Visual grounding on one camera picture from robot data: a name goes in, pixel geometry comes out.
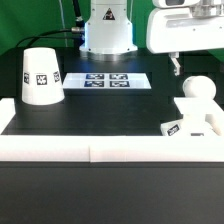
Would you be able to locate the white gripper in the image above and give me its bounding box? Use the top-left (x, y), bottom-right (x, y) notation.
top-left (146, 0), bottom-right (224, 76)

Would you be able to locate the white lamp bulb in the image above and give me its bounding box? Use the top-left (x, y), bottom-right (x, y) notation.
top-left (182, 76), bottom-right (216, 99)

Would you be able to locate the white lamp base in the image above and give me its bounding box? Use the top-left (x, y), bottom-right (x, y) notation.
top-left (160, 97), bottom-right (224, 137)

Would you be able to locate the white lamp shade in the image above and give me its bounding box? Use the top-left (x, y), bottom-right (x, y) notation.
top-left (22, 47), bottom-right (64, 105)

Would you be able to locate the white marker plate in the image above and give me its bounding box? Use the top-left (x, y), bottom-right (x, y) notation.
top-left (63, 73), bottom-right (151, 89)

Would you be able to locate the white foam fence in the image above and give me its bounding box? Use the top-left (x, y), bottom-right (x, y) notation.
top-left (0, 98), bottom-right (224, 163)

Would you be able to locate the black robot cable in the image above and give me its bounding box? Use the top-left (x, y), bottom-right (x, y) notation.
top-left (15, 0), bottom-right (86, 48)

